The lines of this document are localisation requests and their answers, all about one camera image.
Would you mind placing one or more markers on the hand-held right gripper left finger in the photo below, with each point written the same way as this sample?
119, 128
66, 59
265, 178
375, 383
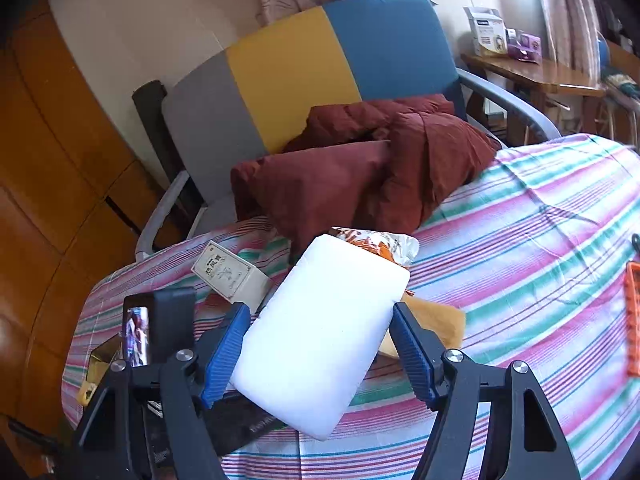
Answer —
225, 355

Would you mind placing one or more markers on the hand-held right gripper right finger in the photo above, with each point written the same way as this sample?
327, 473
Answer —
416, 357

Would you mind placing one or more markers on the white foam block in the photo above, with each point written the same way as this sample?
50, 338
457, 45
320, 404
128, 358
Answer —
320, 335

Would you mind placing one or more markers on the yellow cloth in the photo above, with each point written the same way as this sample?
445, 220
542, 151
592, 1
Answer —
435, 322

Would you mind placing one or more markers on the black smartphone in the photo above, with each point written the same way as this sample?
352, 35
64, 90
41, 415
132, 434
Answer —
170, 320

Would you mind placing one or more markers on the small beige printed box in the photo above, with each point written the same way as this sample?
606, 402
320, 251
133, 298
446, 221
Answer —
225, 272

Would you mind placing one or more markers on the orange silver snack bag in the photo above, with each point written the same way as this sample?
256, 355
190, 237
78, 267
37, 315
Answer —
390, 247

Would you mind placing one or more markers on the pink green striped tablecloth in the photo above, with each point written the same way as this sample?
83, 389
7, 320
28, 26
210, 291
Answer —
525, 260

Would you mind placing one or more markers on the dark red cushion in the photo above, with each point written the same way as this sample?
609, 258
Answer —
350, 175

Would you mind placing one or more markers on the orange tool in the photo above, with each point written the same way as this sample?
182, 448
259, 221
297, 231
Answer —
633, 320

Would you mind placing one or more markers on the wooden panelled cabinet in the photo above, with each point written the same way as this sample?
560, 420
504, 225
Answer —
50, 185

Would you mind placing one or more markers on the grey yellow blue armchair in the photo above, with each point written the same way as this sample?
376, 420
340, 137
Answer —
295, 70

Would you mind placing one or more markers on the wooden side table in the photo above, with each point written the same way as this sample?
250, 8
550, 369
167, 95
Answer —
540, 72

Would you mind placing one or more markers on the purple box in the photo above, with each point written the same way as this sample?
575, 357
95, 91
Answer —
525, 47

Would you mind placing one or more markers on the white carton box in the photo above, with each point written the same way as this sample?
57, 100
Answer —
485, 32

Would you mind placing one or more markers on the pink striped curtain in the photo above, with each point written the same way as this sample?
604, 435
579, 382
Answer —
565, 10

